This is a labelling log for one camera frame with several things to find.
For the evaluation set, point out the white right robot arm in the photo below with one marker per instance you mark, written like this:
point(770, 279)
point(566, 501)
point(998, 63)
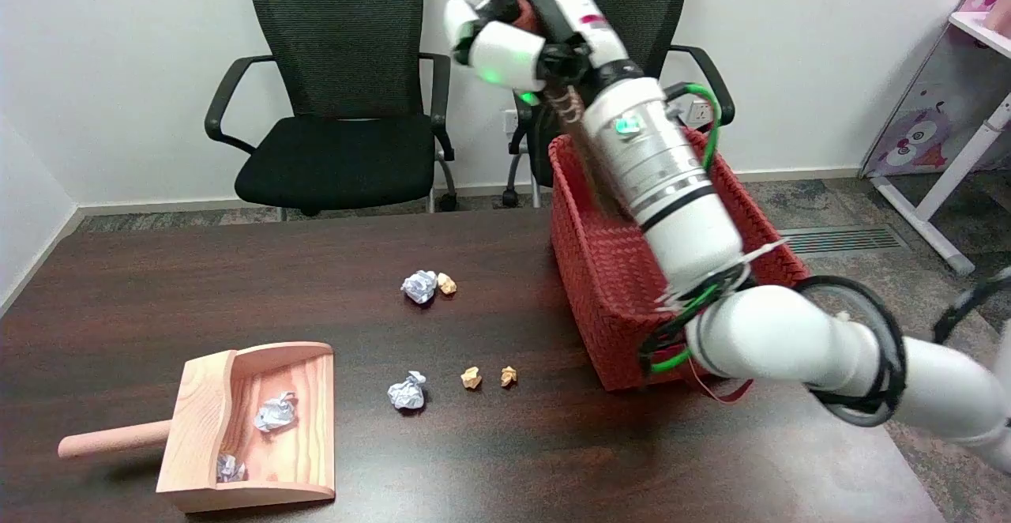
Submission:
point(679, 183)

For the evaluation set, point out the large white paper ball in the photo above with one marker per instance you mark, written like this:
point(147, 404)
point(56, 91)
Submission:
point(276, 412)
point(419, 286)
point(407, 391)

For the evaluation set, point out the brown straw hand broom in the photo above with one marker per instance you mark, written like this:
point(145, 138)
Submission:
point(580, 144)

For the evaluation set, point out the black mesh office chair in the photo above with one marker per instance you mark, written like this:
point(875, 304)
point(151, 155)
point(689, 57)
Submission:
point(340, 33)
point(663, 1)

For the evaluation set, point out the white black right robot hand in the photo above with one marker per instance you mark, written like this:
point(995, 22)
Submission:
point(505, 53)

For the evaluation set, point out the small tan paper ball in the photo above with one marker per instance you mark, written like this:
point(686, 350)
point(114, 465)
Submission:
point(447, 284)
point(509, 376)
point(471, 378)

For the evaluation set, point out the white zip tie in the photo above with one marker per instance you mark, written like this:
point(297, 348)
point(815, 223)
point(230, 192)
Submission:
point(758, 253)

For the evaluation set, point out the small white paper ball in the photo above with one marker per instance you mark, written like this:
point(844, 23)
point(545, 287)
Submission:
point(231, 468)

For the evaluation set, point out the pink cup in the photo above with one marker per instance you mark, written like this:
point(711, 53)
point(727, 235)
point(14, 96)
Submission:
point(1003, 13)

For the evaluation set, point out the white wall outlet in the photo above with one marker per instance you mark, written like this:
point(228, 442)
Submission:
point(511, 121)
point(695, 114)

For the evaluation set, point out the metal floor vent grille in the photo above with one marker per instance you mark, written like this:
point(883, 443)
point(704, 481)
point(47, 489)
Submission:
point(845, 240)

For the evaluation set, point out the wooden dustpan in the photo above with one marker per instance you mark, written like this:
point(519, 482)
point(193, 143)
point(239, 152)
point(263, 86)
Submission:
point(300, 428)

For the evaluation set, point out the pink cartoon print panel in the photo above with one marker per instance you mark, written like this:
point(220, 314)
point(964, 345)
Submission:
point(916, 136)

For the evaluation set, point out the red woven basket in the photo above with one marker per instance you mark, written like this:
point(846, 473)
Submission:
point(608, 270)

